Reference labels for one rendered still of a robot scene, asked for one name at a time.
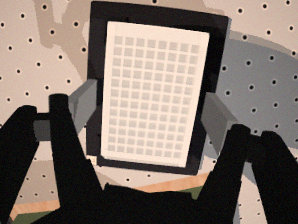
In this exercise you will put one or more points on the white well plate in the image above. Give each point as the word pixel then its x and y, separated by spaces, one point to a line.
pixel 163 144

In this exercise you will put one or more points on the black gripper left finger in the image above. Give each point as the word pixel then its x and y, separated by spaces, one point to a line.
pixel 81 193

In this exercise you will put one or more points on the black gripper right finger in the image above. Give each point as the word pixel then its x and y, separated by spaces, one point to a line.
pixel 277 181

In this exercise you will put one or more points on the black rectangular frame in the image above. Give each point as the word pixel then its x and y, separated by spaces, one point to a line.
pixel 103 11

